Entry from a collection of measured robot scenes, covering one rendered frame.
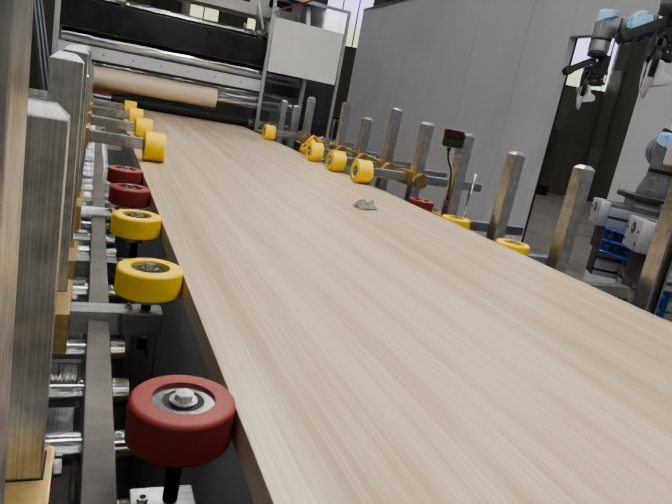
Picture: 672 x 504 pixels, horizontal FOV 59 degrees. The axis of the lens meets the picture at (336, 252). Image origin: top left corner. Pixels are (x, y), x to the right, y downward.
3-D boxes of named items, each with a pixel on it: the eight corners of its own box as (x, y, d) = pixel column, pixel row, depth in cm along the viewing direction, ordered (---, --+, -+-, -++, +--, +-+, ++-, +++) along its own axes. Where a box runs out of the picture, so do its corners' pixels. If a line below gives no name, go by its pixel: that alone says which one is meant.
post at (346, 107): (330, 204, 283) (349, 102, 271) (333, 205, 279) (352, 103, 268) (323, 203, 281) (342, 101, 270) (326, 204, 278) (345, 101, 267)
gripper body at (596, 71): (604, 87, 222) (613, 54, 219) (580, 83, 223) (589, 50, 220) (599, 88, 229) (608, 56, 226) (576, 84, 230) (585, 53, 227)
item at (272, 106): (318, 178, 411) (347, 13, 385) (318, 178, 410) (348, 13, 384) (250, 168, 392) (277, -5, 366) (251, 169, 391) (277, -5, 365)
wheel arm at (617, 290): (617, 297, 162) (622, 282, 161) (627, 301, 159) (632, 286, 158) (489, 288, 145) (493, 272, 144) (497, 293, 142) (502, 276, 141)
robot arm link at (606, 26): (623, 10, 215) (599, 7, 217) (614, 41, 217) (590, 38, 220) (620, 14, 222) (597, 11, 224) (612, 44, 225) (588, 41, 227)
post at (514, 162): (476, 314, 173) (518, 151, 162) (483, 318, 170) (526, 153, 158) (466, 313, 171) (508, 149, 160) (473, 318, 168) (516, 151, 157)
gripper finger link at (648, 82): (666, 100, 144) (678, 61, 142) (641, 96, 145) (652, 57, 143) (662, 101, 147) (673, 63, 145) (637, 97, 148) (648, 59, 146)
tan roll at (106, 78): (287, 120, 406) (290, 102, 403) (292, 122, 395) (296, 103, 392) (59, 80, 349) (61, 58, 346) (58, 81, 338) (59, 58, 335)
